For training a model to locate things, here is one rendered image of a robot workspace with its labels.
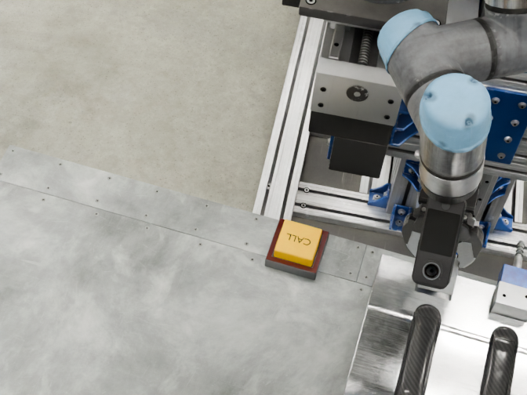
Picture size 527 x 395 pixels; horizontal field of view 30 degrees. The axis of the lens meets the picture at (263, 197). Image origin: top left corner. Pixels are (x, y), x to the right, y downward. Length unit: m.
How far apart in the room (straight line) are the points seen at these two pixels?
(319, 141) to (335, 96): 0.90
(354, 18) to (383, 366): 0.52
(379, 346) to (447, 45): 0.43
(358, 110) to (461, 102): 0.48
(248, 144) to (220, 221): 1.13
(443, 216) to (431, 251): 0.04
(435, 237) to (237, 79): 1.67
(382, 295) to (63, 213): 0.51
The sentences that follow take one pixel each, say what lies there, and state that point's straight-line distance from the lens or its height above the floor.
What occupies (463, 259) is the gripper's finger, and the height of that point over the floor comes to 0.98.
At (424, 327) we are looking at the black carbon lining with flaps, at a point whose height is 0.88.
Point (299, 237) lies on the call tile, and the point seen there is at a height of 0.84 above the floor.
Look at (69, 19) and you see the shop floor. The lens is 2.99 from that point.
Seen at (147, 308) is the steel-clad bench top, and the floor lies 0.80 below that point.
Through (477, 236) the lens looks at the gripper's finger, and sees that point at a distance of 1.27.
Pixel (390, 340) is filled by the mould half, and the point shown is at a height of 0.89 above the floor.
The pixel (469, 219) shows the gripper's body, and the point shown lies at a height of 1.08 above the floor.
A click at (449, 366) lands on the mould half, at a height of 0.88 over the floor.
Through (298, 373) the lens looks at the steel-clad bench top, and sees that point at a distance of 1.42.
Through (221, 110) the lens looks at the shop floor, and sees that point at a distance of 2.73.
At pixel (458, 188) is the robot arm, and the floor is 1.17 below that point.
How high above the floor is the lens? 2.07
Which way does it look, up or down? 54 degrees down
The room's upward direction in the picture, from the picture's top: 6 degrees clockwise
